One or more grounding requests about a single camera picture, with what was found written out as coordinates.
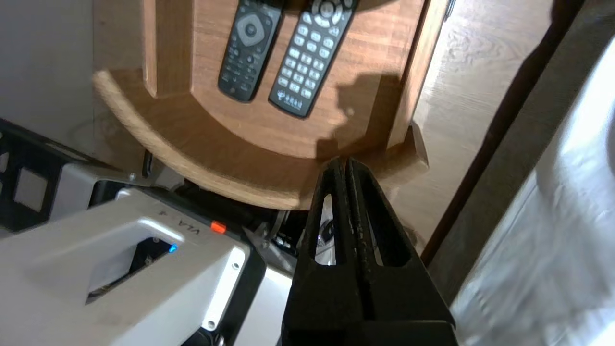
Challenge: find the grey fabric bed base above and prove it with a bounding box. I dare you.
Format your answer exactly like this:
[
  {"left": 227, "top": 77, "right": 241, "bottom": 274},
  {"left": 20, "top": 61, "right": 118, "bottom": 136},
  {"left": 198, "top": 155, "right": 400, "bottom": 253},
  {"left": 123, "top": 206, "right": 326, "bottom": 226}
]
[{"left": 422, "top": 0, "right": 615, "bottom": 304}]

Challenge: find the white robot base chassis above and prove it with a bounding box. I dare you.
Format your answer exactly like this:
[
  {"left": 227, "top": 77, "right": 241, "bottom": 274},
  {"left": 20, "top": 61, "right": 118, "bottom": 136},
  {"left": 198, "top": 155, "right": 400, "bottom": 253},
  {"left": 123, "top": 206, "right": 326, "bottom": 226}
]
[{"left": 0, "top": 118, "right": 308, "bottom": 346}]

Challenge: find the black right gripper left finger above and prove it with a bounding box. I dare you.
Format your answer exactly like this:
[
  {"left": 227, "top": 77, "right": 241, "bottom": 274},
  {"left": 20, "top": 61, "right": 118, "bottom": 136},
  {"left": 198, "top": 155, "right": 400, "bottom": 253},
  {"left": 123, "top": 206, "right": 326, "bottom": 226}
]
[{"left": 283, "top": 156, "right": 364, "bottom": 346}]

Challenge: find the wooden nightstand drawer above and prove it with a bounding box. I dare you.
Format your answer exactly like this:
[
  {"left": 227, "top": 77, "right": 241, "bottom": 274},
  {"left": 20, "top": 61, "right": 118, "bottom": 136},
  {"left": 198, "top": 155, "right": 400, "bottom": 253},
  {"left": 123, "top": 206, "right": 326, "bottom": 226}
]
[{"left": 94, "top": 0, "right": 450, "bottom": 211}]

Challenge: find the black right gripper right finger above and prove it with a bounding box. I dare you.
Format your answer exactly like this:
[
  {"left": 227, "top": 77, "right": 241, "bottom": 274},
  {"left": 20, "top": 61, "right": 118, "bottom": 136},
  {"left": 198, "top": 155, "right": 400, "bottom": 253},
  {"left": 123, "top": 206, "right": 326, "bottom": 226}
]
[{"left": 346, "top": 158, "right": 457, "bottom": 328}]

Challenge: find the white bed sheet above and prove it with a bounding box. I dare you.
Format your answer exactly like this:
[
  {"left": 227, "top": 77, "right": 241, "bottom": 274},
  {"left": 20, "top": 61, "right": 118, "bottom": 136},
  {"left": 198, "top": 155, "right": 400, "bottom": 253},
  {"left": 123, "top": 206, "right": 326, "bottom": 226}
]
[{"left": 451, "top": 36, "right": 615, "bottom": 346}]

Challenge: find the black remote with grey ring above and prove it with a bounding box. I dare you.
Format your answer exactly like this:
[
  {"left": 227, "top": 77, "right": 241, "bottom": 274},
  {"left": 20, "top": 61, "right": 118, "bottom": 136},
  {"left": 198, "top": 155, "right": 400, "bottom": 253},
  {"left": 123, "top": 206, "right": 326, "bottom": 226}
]
[{"left": 217, "top": 0, "right": 284, "bottom": 103}]

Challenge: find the black remote with coloured buttons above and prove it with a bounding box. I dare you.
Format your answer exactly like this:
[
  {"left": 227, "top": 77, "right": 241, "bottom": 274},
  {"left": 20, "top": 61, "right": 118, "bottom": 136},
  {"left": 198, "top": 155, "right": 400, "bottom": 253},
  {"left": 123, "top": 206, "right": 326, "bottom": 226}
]
[{"left": 268, "top": 0, "right": 359, "bottom": 119}]

